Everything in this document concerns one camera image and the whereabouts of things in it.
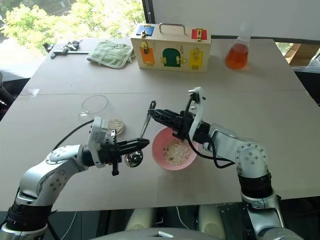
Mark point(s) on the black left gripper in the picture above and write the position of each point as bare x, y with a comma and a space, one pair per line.
111, 153

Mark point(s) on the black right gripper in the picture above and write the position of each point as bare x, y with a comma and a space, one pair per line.
185, 125

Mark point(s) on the shiny metal spoon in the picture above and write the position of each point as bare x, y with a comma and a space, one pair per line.
133, 158

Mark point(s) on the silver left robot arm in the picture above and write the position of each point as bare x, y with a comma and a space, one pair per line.
57, 160

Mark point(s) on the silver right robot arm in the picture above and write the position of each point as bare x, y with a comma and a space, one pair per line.
250, 155

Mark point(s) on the pink bowl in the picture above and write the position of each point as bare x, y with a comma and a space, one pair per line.
160, 150

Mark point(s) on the beige oatmeal flakes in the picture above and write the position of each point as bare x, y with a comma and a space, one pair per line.
177, 152
117, 125

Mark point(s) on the green folded cloth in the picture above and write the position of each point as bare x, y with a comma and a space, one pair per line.
110, 53

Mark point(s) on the grey robot torso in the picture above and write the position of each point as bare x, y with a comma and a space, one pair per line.
150, 235

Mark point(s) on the glass flask with orange liquid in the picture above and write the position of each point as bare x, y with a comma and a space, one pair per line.
237, 57

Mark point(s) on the white rounded shell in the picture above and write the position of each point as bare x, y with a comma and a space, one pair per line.
212, 221

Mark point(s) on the black metal bar tool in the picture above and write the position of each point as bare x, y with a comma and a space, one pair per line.
72, 52

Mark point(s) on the bunch of keys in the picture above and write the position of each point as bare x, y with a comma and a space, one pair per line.
72, 45

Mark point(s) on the small black object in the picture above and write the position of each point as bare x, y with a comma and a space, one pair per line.
46, 47

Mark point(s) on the brown cardboard box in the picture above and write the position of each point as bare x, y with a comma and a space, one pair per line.
292, 52

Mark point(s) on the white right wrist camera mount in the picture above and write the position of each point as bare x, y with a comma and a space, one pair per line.
198, 116

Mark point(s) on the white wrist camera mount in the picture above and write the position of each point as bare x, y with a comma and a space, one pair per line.
198, 116
96, 136

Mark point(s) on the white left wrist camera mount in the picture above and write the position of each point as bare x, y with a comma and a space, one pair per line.
96, 136

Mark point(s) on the white panel with black frame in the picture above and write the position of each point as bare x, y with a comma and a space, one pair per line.
225, 15

